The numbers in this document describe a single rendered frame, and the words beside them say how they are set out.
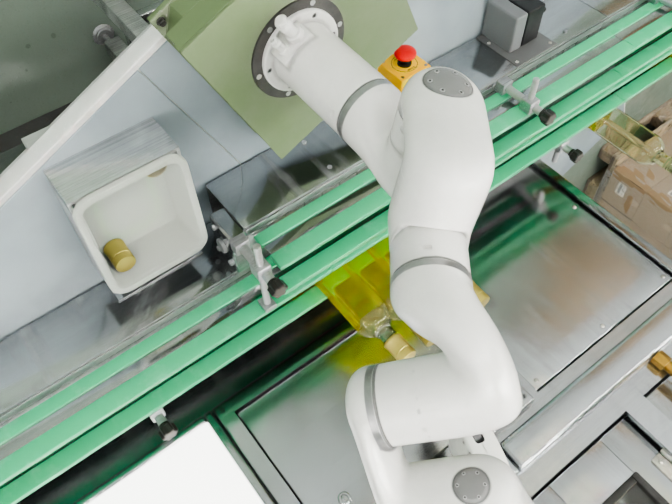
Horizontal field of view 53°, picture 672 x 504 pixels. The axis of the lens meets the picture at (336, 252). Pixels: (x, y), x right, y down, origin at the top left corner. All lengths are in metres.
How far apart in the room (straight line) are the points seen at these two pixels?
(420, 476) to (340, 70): 0.50
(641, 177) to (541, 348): 3.63
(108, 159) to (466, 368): 0.59
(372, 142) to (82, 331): 0.59
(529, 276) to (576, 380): 0.25
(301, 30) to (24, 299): 0.61
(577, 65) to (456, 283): 0.88
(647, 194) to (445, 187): 4.24
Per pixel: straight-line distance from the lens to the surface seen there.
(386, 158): 0.83
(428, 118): 0.72
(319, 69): 0.91
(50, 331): 1.20
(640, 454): 1.36
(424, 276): 0.67
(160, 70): 1.01
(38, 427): 1.15
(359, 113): 0.85
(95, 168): 1.00
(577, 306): 1.46
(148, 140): 1.01
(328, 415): 1.24
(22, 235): 1.09
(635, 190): 4.92
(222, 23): 0.90
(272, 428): 1.24
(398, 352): 1.14
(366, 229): 1.21
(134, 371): 1.14
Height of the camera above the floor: 1.51
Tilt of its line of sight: 28 degrees down
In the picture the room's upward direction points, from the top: 136 degrees clockwise
